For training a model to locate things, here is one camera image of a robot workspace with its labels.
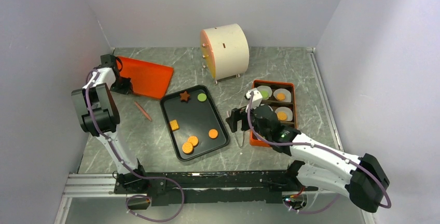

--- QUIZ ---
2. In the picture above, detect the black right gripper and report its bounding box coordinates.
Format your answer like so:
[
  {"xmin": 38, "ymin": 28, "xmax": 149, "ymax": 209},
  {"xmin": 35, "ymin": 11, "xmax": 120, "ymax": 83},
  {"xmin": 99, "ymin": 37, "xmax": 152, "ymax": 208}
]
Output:
[{"xmin": 225, "ymin": 101, "xmax": 270, "ymax": 140}]

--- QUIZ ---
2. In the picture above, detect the orange tray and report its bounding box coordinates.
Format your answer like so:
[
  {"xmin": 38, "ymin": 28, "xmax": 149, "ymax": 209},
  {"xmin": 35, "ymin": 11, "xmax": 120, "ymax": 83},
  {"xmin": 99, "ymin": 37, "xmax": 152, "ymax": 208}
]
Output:
[{"xmin": 118, "ymin": 56, "xmax": 174, "ymax": 100}]

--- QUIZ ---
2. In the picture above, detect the green sandwich cookie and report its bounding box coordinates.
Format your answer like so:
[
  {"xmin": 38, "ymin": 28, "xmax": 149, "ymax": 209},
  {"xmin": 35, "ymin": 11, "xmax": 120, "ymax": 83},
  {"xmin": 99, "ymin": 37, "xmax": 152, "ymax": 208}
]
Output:
[{"xmin": 260, "ymin": 90, "xmax": 269, "ymax": 100}]

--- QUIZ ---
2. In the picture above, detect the black baking tray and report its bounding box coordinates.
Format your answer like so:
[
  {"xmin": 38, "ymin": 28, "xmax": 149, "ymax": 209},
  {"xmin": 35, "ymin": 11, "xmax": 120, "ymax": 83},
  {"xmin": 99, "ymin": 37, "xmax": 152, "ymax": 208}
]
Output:
[{"xmin": 160, "ymin": 85, "xmax": 230, "ymax": 161}]

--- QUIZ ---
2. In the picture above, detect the orange shell cookie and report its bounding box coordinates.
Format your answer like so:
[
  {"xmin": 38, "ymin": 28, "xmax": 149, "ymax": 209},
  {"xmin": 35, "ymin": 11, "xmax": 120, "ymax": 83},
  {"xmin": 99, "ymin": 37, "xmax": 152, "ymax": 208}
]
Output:
[{"xmin": 276, "ymin": 93, "xmax": 286, "ymax": 101}]

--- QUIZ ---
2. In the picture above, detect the orange cookie box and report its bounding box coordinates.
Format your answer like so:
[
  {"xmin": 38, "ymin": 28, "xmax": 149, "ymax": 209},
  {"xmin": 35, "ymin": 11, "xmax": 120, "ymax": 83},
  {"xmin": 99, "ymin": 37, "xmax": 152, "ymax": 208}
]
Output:
[{"xmin": 245, "ymin": 80, "xmax": 297, "ymax": 147}]

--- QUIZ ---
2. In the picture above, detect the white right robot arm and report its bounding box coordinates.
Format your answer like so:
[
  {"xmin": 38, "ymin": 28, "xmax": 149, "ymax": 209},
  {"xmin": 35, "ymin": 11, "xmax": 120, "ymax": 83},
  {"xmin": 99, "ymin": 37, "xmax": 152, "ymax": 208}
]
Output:
[{"xmin": 226, "ymin": 105, "xmax": 391, "ymax": 213}]

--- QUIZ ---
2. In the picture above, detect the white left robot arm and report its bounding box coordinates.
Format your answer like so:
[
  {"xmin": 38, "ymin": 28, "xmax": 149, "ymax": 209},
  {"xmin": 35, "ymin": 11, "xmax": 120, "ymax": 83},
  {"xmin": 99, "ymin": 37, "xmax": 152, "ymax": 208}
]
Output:
[{"xmin": 71, "ymin": 54, "xmax": 149, "ymax": 193}]

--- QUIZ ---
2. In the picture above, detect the plain orange round cookie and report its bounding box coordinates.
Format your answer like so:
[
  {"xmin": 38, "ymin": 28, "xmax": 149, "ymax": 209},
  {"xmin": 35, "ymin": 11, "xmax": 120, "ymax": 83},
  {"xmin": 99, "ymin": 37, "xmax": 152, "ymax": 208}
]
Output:
[{"xmin": 208, "ymin": 129, "xmax": 219, "ymax": 139}]

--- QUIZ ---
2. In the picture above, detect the white paper cup back left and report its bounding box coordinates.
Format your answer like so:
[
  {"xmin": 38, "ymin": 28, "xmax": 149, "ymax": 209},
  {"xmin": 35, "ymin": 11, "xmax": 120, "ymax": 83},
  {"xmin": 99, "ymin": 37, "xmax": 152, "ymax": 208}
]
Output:
[{"xmin": 256, "ymin": 85, "xmax": 272, "ymax": 100}]

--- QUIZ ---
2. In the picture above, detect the plain green round cookie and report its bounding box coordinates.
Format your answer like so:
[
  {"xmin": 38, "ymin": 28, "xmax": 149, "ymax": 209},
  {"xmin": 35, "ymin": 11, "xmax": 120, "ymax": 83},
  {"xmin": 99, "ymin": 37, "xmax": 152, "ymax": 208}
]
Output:
[{"xmin": 197, "ymin": 93, "xmax": 207, "ymax": 102}]

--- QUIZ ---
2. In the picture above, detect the white paper cup middle right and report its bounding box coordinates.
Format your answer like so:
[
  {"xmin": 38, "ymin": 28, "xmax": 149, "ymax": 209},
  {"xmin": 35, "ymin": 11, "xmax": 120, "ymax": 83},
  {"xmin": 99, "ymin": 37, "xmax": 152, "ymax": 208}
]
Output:
[{"xmin": 274, "ymin": 107, "xmax": 294, "ymax": 122}]

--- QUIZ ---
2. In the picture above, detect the white paper cup back right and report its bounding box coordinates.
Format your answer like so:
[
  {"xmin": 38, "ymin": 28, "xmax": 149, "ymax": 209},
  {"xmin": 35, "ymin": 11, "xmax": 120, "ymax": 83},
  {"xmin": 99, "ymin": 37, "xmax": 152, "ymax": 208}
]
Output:
[{"xmin": 273, "ymin": 88, "xmax": 293, "ymax": 103}]

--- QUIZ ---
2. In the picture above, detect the round orange cookie front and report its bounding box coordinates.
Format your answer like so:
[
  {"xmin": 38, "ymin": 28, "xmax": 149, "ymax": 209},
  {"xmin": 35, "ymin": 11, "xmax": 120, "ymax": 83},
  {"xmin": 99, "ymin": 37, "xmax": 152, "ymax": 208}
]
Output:
[{"xmin": 182, "ymin": 142, "xmax": 194, "ymax": 155}]

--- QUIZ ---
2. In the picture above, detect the brown star cookie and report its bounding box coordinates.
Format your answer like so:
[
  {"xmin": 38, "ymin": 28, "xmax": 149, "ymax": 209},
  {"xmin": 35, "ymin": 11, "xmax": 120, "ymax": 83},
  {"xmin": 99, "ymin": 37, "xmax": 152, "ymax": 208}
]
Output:
[{"xmin": 180, "ymin": 91, "xmax": 190, "ymax": 102}]

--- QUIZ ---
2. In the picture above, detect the square waffle cookie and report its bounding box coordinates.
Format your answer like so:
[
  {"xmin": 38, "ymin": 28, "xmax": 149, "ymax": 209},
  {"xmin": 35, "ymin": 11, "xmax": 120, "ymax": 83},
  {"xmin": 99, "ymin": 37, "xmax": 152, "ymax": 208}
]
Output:
[{"xmin": 169, "ymin": 120, "xmax": 180, "ymax": 132}]

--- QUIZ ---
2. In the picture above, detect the round cream toy oven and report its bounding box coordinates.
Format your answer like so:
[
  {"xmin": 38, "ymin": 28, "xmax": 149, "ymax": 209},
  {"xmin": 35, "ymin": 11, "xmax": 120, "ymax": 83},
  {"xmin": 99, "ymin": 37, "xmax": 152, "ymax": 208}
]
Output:
[{"xmin": 200, "ymin": 23, "xmax": 250, "ymax": 84}]

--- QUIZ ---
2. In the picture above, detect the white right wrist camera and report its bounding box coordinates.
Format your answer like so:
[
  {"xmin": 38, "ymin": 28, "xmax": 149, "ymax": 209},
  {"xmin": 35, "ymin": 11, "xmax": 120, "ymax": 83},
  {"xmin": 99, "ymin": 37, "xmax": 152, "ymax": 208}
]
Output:
[{"xmin": 245, "ymin": 88, "xmax": 263, "ymax": 101}]

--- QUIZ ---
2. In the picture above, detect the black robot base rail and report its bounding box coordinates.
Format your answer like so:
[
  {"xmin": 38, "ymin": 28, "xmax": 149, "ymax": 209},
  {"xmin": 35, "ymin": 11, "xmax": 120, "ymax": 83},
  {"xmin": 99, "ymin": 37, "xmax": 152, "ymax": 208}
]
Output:
[{"xmin": 113, "ymin": 170, "xmax": 317, "ymax": 206}]

